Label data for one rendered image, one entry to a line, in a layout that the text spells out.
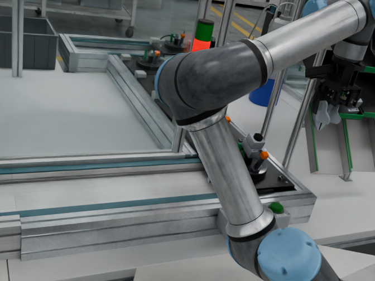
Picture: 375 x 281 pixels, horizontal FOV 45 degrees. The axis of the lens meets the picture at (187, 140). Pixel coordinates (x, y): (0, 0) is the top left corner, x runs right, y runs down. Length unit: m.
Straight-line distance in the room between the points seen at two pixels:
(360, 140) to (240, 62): 1.01
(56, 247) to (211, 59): 0.64
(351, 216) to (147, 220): 0.76
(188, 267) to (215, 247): 0.12
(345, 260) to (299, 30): 0.79
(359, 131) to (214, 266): 0.79
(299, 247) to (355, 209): 0.82
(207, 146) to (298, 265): 0.29
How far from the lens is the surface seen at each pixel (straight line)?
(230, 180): 0.97
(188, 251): 1.29
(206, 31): 1.35
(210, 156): 0.95
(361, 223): 1.67
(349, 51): 1.20
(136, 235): 1.25
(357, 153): 1.73
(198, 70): 0.81
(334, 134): 1.67
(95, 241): 1.22
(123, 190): 1.38
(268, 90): 2.38
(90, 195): 1.34
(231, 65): 0.81
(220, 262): 1.28
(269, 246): 0.97
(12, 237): 1.18
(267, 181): 1.48
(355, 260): 1.49
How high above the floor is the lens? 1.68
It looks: 26 degrees down
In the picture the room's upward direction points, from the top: 11 degrees clockwise
